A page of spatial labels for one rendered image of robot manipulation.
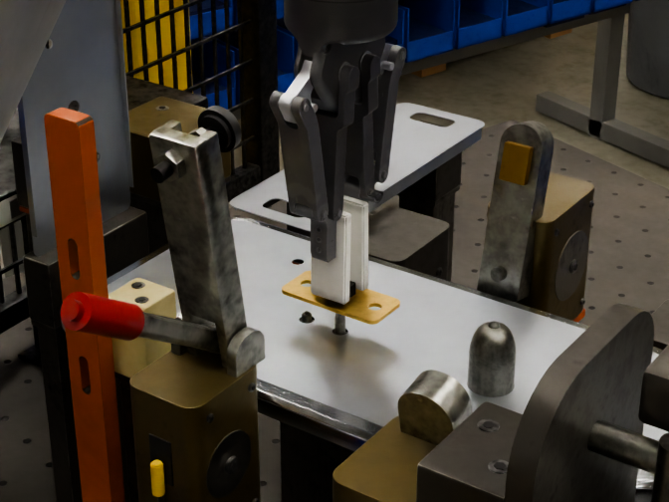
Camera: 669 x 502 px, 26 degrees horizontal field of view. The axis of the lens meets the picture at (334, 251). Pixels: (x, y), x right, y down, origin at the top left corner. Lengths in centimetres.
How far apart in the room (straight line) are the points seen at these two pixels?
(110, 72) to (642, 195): 99
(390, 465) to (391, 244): 45
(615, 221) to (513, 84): 242
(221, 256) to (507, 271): 33
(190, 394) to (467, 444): 23
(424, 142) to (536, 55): 320
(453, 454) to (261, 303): 40
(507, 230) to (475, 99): 308
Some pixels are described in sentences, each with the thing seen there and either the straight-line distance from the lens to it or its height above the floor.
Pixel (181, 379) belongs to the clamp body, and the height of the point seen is 105.
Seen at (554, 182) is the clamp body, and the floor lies 104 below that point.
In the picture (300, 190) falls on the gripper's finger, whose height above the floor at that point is 113.
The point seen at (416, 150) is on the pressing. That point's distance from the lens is 136.
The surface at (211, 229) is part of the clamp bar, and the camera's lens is 87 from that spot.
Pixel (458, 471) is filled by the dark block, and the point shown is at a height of 112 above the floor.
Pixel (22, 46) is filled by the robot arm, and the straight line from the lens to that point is 32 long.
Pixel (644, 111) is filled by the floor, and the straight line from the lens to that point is 419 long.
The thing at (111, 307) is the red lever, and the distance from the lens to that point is 83.
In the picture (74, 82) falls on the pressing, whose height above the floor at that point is 113.
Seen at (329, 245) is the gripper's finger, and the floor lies 108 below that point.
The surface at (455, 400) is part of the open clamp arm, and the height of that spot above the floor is 110.
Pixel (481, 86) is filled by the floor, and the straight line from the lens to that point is 430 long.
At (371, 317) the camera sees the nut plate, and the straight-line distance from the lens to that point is 103.
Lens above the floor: 155
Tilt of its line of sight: 28 degrees down
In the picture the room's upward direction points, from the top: straight up
